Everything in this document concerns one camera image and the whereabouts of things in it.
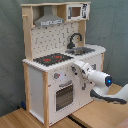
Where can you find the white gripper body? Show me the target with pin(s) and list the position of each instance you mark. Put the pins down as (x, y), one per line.
(81, 69)

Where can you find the small metal pot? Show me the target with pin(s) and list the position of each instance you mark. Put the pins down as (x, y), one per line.
(80, 52)

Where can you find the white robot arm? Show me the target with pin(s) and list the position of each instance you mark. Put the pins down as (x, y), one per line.
(102, 83)

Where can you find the wooden toy kitchen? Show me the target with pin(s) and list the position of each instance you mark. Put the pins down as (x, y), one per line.
(40, 84)

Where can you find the grey ice dispenser panel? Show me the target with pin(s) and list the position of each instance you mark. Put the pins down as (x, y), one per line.
(93, 66)

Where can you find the grey toy sink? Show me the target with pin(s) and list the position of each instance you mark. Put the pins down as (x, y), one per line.
(71, 51)

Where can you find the left red stove knob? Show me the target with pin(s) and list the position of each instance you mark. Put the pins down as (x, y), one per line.
(56, 75)

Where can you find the black toy stovetop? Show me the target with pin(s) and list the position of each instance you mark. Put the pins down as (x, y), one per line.
(52, 59)

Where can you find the toy oven door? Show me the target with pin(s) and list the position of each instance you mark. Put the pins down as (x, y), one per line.
(64, 96)

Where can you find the white toy microwave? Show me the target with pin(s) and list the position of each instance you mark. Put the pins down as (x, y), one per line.
(77, 11)

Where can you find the grey range hood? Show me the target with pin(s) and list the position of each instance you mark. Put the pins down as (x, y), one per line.
(48, 18)

